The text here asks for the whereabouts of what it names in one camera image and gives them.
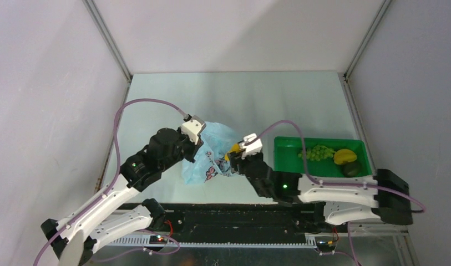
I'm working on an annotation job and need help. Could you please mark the yellow fake pear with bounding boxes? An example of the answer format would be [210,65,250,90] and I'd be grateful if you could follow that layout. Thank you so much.
[224,143,241,161]

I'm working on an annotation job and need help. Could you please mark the light blue plastic bag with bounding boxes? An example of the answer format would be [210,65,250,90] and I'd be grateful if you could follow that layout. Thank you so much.
[181,122,241,185]

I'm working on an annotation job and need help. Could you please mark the green fake grapes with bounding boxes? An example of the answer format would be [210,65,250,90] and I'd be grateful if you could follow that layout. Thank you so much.
[298,145,336,161]

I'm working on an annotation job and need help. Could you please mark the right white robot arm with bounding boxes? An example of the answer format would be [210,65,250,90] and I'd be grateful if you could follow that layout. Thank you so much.
[228,152,413,232]

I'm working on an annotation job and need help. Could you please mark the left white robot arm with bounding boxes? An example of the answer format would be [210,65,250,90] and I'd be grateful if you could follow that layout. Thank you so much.
[41,120,205,265]

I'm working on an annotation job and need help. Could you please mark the dark green fake avocado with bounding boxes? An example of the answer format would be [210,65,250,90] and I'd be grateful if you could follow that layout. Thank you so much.
[341,161,362,178]

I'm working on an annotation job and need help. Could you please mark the green plastic tray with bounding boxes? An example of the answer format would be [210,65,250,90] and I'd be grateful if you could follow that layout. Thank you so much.
[274,136,372,178]

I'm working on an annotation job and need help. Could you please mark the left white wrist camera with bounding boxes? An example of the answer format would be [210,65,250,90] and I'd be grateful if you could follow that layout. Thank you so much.
[180,115,206,145]

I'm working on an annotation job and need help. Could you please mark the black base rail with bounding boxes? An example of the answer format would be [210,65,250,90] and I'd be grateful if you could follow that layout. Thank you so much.
[115,203,354,245]

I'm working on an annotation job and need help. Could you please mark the right aluminium frame post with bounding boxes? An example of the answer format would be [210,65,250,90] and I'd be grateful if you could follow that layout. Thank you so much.
[343,0,393,81]

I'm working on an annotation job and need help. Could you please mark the aluminium frame post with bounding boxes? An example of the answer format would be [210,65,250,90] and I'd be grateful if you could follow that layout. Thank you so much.
[343,0,393,81]
[83,0,133,83]

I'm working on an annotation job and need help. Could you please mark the left aluminium frame post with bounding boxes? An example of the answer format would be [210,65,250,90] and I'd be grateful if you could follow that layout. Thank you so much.
[83,0,133,83]

